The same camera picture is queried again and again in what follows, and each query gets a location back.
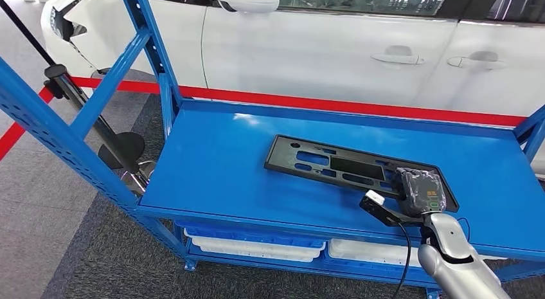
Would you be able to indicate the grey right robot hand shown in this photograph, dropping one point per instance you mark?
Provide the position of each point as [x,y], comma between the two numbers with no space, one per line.
[421,192]

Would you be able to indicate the black plastic panel part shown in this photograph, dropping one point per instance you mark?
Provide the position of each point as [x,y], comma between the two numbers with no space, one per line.
[281,156]

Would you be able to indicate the blue metal shelf rack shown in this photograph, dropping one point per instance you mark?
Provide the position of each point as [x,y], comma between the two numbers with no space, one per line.
[213,169]

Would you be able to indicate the white plastic bin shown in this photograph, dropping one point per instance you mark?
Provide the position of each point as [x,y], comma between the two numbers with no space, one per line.
[362,251]
[255,257]
[255,247]

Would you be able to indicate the red barrier belt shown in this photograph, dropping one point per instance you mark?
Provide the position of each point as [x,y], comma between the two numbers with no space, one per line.
[10,137]
[298,103]

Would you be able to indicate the white car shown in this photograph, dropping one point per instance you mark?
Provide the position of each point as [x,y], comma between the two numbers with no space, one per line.
[319,54]

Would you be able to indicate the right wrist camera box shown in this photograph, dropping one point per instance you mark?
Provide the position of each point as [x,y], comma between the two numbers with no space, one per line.
[377,205]

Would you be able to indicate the black stanchion post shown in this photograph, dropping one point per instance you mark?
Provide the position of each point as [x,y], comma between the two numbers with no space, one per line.
[123,149]

